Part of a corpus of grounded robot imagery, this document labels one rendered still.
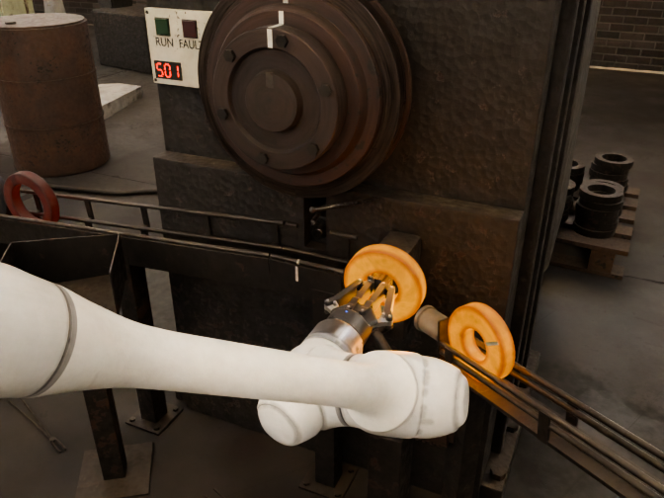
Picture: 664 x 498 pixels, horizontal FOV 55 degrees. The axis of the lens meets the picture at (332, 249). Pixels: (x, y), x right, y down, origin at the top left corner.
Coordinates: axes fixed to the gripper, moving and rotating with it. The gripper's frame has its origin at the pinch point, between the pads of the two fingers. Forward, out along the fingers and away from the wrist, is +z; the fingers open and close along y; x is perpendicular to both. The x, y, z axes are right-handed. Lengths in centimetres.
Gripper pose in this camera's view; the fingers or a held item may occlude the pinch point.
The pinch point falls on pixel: (383, 277)
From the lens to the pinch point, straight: 119.9
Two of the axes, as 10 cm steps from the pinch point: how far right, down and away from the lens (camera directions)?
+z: 4.2, -4.7, 7.8
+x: -0.2, -8.6, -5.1
